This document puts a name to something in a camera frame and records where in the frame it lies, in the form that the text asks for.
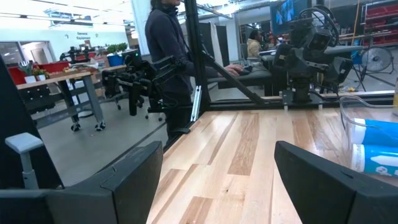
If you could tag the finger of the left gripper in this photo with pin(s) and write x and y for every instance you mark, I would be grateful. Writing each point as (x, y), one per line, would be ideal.
(340, 71)
(284, 53)

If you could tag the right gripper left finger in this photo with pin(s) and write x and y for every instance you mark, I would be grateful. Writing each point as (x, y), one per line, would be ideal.
(130, 193)

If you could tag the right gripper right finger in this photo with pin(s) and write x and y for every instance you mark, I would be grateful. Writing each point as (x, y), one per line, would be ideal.
(317, 193)

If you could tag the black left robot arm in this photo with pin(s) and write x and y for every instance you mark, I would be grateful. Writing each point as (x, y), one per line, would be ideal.
(301, 90)

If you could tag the background black robot arm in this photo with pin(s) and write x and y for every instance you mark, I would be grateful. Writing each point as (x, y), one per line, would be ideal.
(73, 54)

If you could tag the grey desk top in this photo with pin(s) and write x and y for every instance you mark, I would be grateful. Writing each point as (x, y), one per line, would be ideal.
(345, 50)
(255, 77)

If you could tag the person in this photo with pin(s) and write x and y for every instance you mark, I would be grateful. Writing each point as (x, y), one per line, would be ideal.
(168, 46)
(254, 46)

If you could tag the monitor with blue screen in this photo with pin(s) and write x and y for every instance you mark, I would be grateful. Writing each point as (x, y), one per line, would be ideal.
(284, 15)

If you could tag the standing fan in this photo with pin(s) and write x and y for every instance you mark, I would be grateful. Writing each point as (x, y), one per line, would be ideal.
(376, 59)

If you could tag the black computer mouse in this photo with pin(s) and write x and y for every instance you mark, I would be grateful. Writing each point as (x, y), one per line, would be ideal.
(248, 72)

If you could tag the clear plastic bin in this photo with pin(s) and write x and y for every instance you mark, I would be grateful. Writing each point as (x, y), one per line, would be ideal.
(343, 118)

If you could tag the yellow pole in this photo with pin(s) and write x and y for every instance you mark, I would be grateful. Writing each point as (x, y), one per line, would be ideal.
(357, 18)

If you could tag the black and white partition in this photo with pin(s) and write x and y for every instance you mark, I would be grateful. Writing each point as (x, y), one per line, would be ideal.
(222, 43)

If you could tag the red bin shelving rack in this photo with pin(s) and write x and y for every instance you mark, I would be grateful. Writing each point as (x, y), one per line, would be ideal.
(377, 12)

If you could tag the grey chair armrest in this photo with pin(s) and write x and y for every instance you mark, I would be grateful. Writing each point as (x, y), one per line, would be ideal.
(23, 141)

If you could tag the blue plastic bin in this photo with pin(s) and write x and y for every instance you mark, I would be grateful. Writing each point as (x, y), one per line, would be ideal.
(115, 59)

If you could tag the black drawer unit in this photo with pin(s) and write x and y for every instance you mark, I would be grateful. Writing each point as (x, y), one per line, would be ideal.
(37, 96)

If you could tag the black chair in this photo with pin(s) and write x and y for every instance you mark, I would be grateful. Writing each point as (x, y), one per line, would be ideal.
(18, 118)

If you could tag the wooden workbench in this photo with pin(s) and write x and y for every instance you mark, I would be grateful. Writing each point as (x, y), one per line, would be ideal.
(53, 77)

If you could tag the green leafy plant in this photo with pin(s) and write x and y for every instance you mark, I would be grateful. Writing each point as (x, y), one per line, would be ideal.
(116, 48)

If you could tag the potted plant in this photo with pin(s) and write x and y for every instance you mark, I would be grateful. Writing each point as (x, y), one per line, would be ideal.
(30, 79)
(41, 77)

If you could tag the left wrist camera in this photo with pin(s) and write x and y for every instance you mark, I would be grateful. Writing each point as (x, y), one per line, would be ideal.
(320, 40)

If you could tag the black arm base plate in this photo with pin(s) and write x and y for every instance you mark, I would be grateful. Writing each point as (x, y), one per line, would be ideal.
(287, 99)

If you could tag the black aluminium table frame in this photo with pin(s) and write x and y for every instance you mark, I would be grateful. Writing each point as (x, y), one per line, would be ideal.
(194, 46)

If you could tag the silver aluminium bracket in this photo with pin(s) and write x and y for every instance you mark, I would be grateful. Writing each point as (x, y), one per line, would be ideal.
(196, 105)

